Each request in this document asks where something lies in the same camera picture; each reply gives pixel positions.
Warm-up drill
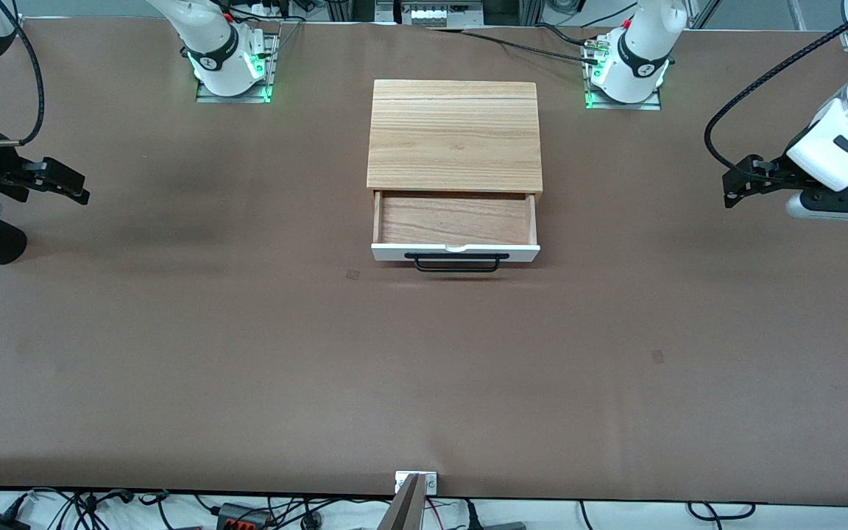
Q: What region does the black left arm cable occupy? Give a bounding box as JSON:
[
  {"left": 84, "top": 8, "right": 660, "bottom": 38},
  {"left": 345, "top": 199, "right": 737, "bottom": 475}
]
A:
[{"left": 704, "top": 0, "right": 848, "bottom": 174}]

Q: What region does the black looped cable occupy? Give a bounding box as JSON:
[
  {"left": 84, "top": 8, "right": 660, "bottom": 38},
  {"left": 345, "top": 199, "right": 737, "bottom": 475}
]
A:
[{"left": 688, "top": 501, "right": 756, "bottom": 520}]

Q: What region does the brown camera mount post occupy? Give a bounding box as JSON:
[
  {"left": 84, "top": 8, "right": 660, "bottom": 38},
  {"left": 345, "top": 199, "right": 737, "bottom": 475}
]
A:
[{"left": 378, "top": 475, "right": 425, "bottom": 530}]

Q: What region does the black box with orange connectors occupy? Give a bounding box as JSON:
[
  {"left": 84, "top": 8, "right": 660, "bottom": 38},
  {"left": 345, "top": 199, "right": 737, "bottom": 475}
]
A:
[{"left": 216, "top": 503, "right": 272, "bottom": 530}]

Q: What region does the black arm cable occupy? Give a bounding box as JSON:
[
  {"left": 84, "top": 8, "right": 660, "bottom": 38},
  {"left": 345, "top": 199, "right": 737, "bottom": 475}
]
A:
[
  {"left": 0, "top": 0, "right": 44, "bottom": 146},
  {"left": 704, "top": 0, "right": 848, "bottom": 174}
]

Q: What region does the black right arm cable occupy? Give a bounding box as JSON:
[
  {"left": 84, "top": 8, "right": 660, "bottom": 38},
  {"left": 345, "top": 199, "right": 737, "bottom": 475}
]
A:
[{"left": 0, "top": 0, "right": 44, "bottom": 146}]

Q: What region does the grey power strip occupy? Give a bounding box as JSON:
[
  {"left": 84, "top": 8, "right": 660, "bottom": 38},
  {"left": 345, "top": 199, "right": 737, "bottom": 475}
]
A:
[{"left": 400, "top": 0, "right": 485, "bottom": 29}]

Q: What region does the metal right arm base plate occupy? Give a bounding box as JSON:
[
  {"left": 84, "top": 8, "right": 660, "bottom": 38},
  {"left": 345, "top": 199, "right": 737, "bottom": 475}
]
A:
[{"left": 196, "top": 33, "right": 278, "bottom": 104}]

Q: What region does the black cable on table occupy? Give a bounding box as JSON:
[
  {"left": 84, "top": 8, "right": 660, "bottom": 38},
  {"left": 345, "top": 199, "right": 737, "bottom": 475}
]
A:
[{"left": 461, "top": 29, "right": 601, "bottom": 63}]

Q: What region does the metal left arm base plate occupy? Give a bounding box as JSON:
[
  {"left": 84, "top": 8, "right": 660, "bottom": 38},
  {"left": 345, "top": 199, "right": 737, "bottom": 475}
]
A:
[{"left": 584, "top": 44, "right": 664, "bottom": 111}]

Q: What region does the small metal edge bracket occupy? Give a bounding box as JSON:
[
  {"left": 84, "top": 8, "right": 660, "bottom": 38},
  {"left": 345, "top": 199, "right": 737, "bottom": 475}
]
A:
[{"left": 395, "top": 471, "right": 438, "bottom": 495}]

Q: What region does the light wooden drawer cabinet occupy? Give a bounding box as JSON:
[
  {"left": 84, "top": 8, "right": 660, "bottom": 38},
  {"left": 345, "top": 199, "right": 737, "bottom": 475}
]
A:
[{"left": 367, "top": 79, "right": 544, "bottom": 199}]

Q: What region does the white drawer with black handle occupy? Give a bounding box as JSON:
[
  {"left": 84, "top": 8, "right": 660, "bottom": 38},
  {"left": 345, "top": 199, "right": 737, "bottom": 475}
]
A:
[{"left": 371, "top": 190, "right": 541, "bottom": 274}]

